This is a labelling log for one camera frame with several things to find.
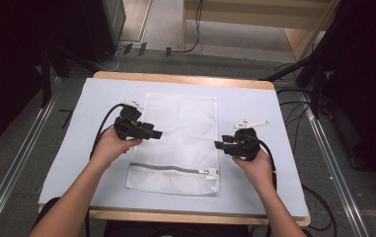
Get white floor cable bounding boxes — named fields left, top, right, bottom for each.
left=102, top=44, right=128, bottom=73

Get black floor cables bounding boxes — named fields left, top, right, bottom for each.
left=273, top=62, right=312, bottom=156

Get person's right hand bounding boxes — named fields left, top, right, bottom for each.
left=231, top=148, right=277, bottom=198

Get person's left hand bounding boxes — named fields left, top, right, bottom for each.
left=89, top=127, right=143, bottom=173

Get metal floor rail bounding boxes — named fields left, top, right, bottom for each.
left=297, top=90, right=371, bottom=237
left=0, top=77, right=62, bottom=237

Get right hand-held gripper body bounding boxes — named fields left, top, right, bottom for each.
left=229, top=118, right=270, bottom=163

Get hanging black cable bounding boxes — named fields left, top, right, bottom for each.
left=171, top=0, right=205, bottom=54

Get dark curtain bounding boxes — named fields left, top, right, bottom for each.
left=320, top=0, right=376, bottom=196
left=0, top=0, right=90, bottom=160

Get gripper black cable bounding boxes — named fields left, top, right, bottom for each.
left=84, top=103, right=126, bottom=237
left=250, top=135, right=278, bottom=193

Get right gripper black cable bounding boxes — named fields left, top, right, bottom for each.
left=250, top=135, right=278, bottom=193

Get light wooden furniture frame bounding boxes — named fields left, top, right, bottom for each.
left=182, top=0, right=341, bottom=62

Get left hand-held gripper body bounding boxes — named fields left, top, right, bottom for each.
left=113, top=100, right=150, bottom=141

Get light blue table mat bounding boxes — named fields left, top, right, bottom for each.
left=38, top=77, right=310, bottom=218

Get black metal stand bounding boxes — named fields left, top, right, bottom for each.
left=39, top=42, right=54, bottom=109

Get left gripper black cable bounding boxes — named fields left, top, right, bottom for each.
left=84, top=103, right=126, bottom=237

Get white mesh laundry bag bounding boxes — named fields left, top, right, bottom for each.
left=124, top=92, right=221, bottom=198

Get black tripod stand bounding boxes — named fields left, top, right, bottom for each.
left=259, top=0, right=354, bottom=120

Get person's dark clothing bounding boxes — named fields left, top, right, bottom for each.
left=27, top=197, right=277, bottom=237

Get black cabinet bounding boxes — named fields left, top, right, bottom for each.
left=79, top=0, right=127, bottom=64

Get wooden table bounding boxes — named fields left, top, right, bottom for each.
left=38, top=70, right=312, bottom=227

